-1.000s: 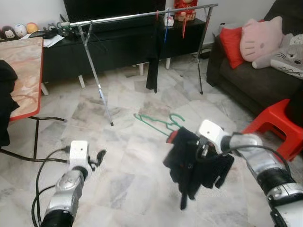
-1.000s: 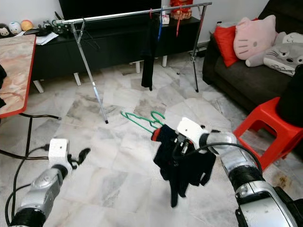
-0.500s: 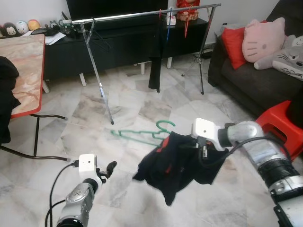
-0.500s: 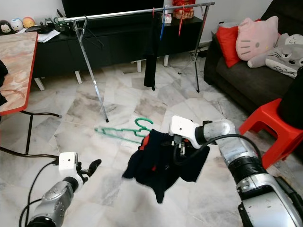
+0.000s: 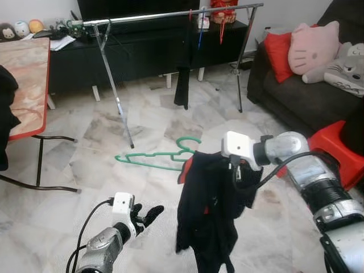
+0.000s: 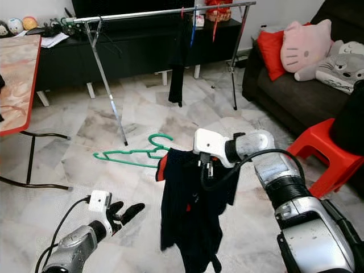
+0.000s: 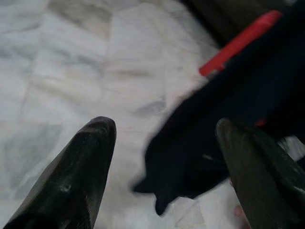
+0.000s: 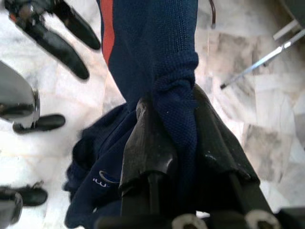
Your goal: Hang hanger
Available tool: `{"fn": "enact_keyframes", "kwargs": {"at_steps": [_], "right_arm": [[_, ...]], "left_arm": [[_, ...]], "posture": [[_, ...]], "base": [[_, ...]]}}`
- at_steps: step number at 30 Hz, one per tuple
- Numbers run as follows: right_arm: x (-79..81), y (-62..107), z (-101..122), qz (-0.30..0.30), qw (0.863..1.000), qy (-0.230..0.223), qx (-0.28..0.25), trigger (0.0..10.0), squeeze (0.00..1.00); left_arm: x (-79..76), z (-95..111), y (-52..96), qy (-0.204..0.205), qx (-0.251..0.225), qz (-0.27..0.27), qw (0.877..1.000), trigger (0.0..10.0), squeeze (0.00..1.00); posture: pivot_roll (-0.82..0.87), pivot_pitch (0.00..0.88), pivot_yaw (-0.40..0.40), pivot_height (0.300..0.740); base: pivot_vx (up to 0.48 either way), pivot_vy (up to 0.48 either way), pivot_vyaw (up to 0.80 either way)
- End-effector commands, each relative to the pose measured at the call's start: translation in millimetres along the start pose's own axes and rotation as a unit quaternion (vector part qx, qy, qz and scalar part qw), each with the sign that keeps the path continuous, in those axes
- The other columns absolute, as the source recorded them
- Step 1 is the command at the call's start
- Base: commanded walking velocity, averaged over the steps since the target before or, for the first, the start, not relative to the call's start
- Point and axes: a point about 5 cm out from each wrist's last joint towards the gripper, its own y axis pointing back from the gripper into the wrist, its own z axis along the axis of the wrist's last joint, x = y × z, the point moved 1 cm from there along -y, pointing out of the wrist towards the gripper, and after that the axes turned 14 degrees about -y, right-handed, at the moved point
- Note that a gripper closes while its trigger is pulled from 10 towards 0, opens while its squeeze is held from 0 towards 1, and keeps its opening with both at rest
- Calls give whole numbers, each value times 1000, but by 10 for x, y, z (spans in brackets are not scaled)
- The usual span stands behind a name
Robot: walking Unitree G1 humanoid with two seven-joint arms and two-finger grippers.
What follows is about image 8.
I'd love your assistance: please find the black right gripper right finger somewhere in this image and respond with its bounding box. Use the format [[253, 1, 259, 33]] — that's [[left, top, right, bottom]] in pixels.
[[193, 85, 274, 214]]

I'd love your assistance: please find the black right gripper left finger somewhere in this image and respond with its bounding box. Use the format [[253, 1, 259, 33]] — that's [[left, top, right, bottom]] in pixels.
[[118, 97, 179, 217]]

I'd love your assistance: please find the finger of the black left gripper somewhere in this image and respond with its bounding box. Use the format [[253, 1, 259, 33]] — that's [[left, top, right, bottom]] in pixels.
[[51, 0, 102, 51], [25, 22, 91, 81]]

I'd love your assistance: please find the navy garment with red trim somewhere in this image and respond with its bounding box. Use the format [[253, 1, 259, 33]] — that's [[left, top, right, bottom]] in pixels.
[[63, 0, 200, 229]]

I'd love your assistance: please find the red plastic hanger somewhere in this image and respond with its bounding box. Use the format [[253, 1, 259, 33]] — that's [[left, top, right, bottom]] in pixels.
[[209, 0, 218, 30]]

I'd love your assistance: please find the black television console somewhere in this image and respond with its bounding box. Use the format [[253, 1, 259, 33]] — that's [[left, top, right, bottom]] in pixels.
[[272, 0, 305, 42]]

